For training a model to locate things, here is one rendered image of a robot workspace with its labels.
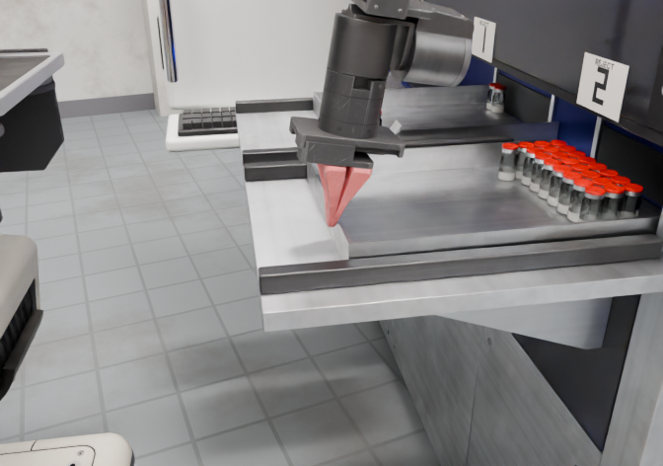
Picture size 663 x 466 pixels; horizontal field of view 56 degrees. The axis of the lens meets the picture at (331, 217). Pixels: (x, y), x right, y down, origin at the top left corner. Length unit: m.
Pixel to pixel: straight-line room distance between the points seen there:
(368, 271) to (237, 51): 0.97
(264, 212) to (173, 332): 1.41
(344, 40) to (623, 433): 0.54
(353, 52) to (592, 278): 0.31
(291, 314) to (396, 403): 1.26
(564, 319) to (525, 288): 0.17
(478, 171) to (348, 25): 0.37
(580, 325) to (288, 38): 0.96
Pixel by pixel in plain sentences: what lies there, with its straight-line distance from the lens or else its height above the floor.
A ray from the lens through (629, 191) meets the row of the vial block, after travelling 0.74.
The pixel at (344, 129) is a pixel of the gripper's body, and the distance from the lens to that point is 0.57.
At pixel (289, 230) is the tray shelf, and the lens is 0.68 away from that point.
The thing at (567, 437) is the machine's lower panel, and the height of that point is 0.56.
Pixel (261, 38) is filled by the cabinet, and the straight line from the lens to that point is 1.47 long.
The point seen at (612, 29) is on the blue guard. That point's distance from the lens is 0.77.
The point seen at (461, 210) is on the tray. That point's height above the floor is 0.88.
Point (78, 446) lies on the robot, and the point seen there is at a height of 0.28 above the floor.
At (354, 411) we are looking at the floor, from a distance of 1.76.
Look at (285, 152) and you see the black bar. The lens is 0.87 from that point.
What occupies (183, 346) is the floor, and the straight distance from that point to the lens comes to 2.04.
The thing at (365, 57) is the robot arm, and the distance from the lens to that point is 0.56.
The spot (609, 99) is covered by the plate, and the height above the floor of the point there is 1.01.
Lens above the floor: 1.18
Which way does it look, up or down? 25 degrees down
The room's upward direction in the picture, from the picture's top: straight up
